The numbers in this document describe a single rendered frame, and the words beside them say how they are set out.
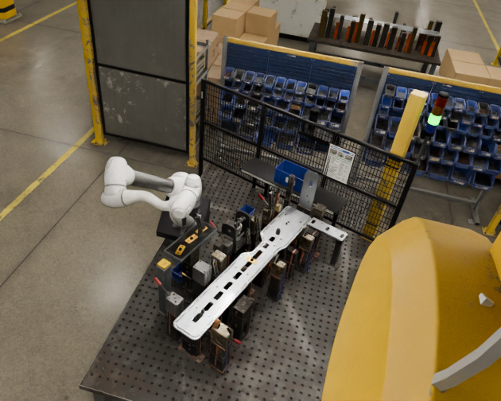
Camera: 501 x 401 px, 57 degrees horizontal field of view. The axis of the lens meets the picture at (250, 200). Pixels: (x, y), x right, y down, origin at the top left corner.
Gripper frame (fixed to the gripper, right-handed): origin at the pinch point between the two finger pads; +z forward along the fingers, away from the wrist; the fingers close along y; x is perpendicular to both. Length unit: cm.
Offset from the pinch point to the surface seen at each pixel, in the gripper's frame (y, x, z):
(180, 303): 24.4, -35.0, 20.1
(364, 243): 73, 127, 55
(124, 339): 0, -59, 55
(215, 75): -211, 266, 51
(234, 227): 14.8, 25.5, 6.4
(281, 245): 39, 51, 25
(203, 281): 22.7, -12.6, 20.9
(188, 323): 36, -39, 25
